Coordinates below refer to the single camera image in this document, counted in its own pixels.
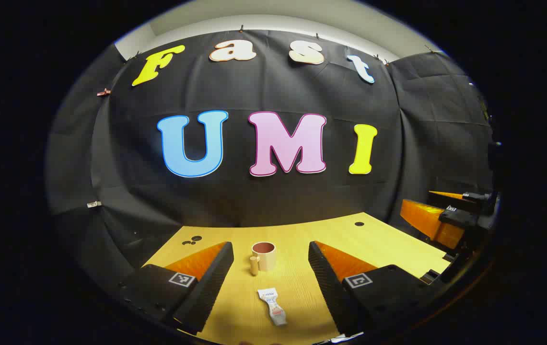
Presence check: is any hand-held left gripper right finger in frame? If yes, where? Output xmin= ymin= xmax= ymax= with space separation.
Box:
xmin=308 ymin=241 xmax=447 ymax=336

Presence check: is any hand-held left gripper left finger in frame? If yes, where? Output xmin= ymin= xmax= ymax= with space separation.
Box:
xmin=119 ymin=241 xmax=234 ymax=335

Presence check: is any white toothpaste tube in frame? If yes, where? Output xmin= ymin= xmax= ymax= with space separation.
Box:
xmin=257 ymin=287 xmax=287 ymax=327

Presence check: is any beige cup with wooden handle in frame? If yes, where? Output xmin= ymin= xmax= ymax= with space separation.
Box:
xmin=249 ymin=241 xmax=277 ymax=276

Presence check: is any wooden desktop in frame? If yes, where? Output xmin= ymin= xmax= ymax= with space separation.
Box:
xmin=143 ymin=212 xmax=451 ymax=345

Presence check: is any black backdrop cloth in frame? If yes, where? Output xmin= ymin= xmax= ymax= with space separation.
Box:
xmin=46 ymin=30 xmax=499 ymax=288

